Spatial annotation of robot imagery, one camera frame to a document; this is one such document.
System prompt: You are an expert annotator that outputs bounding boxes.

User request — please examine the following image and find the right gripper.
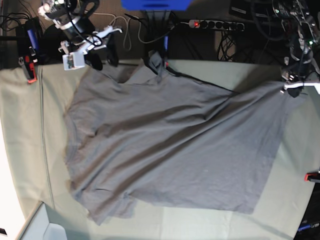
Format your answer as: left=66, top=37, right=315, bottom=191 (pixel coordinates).
left=61, top=17, right=119, bottom=71

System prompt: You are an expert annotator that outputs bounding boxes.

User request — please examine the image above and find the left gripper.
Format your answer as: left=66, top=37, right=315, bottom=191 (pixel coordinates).
left=287, top=52, right=317, bottom=98

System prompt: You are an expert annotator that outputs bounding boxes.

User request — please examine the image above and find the grey t-shirt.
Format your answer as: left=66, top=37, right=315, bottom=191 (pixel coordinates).
left=64, top=54, right=305, bottom=224

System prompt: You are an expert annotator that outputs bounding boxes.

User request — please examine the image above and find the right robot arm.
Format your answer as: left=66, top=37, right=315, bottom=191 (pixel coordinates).
left=38, top=0, right=123, bottom=71

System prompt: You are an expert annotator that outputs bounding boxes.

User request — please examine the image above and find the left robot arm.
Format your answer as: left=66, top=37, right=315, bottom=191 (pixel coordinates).
left=250, top=0, right=320, bottom=98

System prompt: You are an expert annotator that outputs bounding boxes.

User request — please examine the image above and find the red clamp at top centre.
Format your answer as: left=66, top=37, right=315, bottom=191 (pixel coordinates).
left=162, top=35, right=169, bottom=69

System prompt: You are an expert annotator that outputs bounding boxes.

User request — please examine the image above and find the red clamp at left corner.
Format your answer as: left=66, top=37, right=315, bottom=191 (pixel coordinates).
left=15, top=17, right=40, bottom=84

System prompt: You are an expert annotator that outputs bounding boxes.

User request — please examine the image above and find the blue box at top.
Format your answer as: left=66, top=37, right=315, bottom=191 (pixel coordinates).
left=121, top=0, right=192, bottom=11

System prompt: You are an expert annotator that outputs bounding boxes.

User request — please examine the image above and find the red clamp at right edge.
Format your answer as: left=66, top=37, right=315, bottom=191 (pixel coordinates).
left=304, top=171, right=320, bottom=184

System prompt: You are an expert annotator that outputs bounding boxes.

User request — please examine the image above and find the black power strip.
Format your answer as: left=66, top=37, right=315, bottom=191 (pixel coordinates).
left=188, top=19, right=245, bottom=32

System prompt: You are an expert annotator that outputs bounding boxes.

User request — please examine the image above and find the white bin at bottom left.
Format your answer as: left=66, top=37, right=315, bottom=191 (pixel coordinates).
left=15, top=201, right=68, bottom=240

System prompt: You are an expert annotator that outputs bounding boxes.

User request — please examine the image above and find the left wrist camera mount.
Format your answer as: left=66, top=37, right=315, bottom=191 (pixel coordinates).
left=280, top=72, right=320, bottom=95

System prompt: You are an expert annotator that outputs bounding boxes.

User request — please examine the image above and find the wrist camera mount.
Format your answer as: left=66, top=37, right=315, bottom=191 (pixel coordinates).
left=58, top=24, right=124, bottom=71
left=280, top=72, right=320, bottom=95

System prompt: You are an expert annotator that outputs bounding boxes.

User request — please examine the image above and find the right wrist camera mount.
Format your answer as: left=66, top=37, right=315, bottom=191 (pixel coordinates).
left=58, top=24, right=124, bottom=71

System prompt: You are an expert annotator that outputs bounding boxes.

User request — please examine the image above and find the white cable on floor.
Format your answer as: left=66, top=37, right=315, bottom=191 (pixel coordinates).
left=94, top=12, right=176, bottom=51

